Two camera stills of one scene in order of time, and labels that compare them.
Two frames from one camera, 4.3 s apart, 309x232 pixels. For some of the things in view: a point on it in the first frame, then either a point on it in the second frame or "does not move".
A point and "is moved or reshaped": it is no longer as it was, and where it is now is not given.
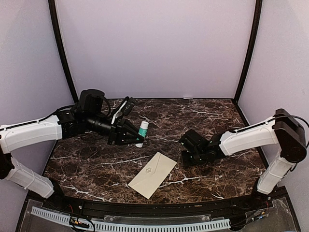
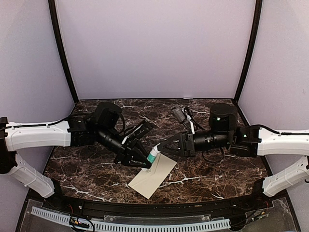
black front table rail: [110, 207] does not move
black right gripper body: [187, 161] → [190, 151]
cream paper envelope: [152, 175] does not move
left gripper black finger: [137, 139] → [137, 163]
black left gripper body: [116, 129] → [125, 150]
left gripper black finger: [131, 128] → [138, 147]
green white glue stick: [143, 130] is moved or reshaped
